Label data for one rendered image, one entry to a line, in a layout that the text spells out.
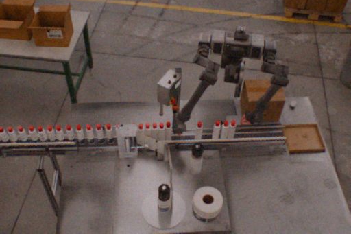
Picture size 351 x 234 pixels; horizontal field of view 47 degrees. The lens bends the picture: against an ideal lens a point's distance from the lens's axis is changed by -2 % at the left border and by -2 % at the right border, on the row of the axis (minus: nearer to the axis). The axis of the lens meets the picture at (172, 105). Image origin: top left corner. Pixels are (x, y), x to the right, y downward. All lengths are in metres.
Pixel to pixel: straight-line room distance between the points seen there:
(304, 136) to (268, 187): 0.61
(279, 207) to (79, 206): 1.44
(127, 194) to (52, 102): 2.13
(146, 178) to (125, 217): 0.34
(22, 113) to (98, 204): 2.07
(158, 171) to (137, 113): 0.63
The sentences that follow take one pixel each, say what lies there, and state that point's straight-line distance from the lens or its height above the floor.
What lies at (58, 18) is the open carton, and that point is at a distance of 4.43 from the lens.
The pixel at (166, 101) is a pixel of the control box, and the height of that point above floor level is 1.34.
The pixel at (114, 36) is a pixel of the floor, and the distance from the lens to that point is 5.61.
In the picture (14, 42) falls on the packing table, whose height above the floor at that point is 0.78.
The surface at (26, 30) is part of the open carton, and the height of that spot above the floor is 0.91.
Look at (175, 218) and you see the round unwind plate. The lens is 2.92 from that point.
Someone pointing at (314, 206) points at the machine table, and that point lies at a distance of 3.23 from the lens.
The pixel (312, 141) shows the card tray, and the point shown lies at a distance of 3.56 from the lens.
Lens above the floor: 3.52
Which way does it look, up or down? 49 degrees down
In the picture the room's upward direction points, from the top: 2 degrees clockwise
